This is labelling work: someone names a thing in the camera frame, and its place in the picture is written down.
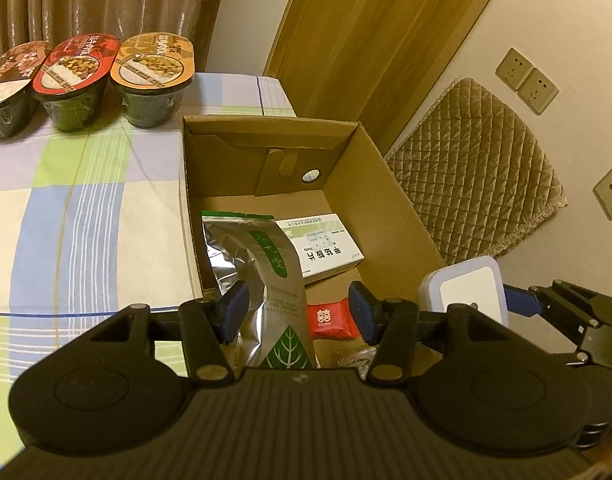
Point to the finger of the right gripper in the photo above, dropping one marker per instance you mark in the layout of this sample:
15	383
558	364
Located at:
569	308

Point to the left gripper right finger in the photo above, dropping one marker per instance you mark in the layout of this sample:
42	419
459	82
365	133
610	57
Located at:
390	325

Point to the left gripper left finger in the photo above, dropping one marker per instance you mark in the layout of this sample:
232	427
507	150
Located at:
205	325

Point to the clear plastic packaging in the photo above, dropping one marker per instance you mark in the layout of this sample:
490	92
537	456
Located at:
359	358

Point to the red snack packet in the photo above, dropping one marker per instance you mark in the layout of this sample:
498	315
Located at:
331	321

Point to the silver green tea pouch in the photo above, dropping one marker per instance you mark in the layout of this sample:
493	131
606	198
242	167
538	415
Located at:
252	248

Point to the white square night light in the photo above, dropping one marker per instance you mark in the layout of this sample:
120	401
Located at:
474	282

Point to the white medicine box mecobalamin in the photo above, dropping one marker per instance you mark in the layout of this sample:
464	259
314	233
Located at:
323	245

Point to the checked tablecloth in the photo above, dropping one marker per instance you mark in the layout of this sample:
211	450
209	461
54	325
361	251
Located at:
90	222

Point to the quilted chair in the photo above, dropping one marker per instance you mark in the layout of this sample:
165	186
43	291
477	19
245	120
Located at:
476	175

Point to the brown cardboard box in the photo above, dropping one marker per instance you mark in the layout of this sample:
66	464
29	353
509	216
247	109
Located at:
297	209

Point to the orange-lid noodle bowl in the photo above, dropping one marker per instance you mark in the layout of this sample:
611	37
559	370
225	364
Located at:
151	71

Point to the red-lid noodle bowl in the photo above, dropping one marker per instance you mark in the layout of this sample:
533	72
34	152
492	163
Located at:
71	83

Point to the wooden door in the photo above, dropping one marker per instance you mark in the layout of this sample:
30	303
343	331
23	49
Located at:
368	61

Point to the maroon-lid noodle bowl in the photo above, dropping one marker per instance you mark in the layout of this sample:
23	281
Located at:
18	67

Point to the double wall socket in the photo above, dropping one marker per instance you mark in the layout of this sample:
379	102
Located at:
533	87

